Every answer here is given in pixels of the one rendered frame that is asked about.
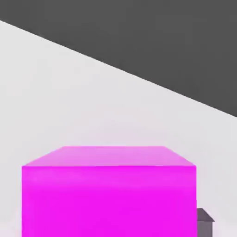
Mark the small magenta cube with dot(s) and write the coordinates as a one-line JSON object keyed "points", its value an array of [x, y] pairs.
{"points": [[109, 200]]}

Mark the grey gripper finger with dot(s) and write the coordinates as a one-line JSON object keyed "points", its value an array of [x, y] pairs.
{"points": [[204, 225]]}

